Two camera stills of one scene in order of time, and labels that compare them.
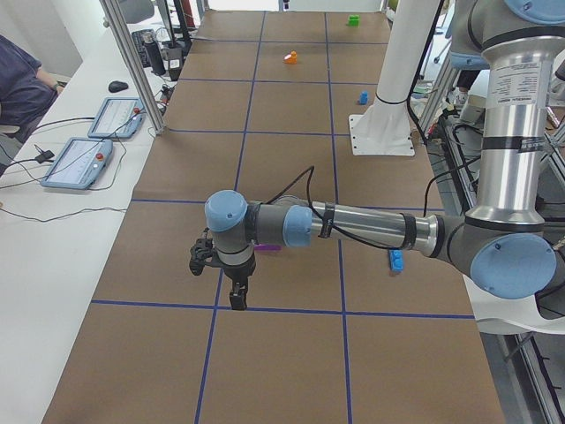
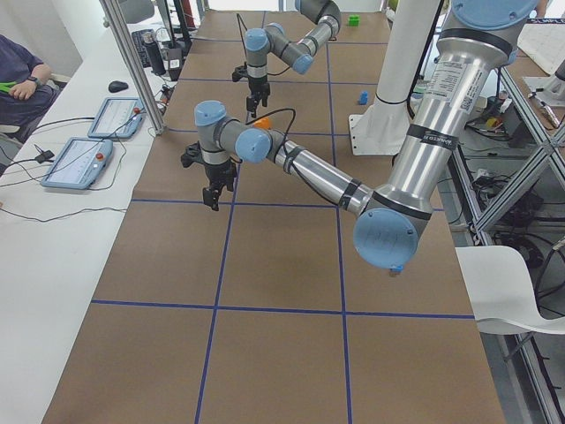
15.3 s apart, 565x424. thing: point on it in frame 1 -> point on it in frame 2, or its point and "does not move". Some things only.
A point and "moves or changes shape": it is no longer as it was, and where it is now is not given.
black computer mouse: (116, 86) does not move
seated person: (26, 92) does not move
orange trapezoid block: (290, 58) moves or changes shape
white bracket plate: (384, 127) does not move
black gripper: (202, 253) -> (192, 154)
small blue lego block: (364, 97) does not move
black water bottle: (154, 54) does not move
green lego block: (353, 20) does not move
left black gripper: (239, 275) -> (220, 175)
